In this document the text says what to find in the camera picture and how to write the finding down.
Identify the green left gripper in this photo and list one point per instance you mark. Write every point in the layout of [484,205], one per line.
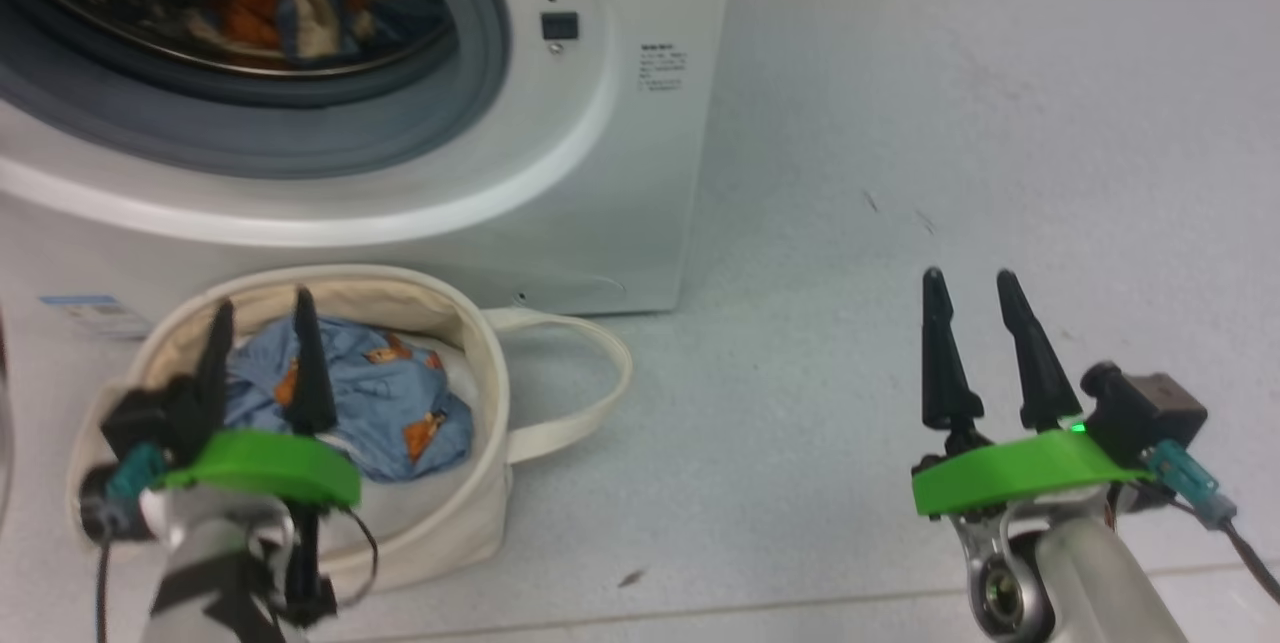
[270,468]

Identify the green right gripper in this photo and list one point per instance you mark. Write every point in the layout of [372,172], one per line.
[1020,473]

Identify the blue garment with orange prints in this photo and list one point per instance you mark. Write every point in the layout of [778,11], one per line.
[380,393]

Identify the cream garment with orange print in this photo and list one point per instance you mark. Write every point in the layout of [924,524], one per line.
[250,8]

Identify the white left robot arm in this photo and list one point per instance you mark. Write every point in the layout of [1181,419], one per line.
[200,573]

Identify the cream canvas laundry basket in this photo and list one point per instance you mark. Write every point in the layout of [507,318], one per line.
[470,543]

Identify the white front-load washing machine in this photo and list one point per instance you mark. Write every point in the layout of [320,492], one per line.
[600,223]

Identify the blue energy label sticker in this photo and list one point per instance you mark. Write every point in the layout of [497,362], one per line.
[90,313]

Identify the small printed text label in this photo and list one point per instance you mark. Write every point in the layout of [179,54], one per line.
[663,68]

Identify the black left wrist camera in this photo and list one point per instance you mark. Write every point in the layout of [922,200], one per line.
[155,418]

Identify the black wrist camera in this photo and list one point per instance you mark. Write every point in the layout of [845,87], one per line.
[1145,413]
[155,418]

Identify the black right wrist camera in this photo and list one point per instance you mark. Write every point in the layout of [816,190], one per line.
[1145,413]

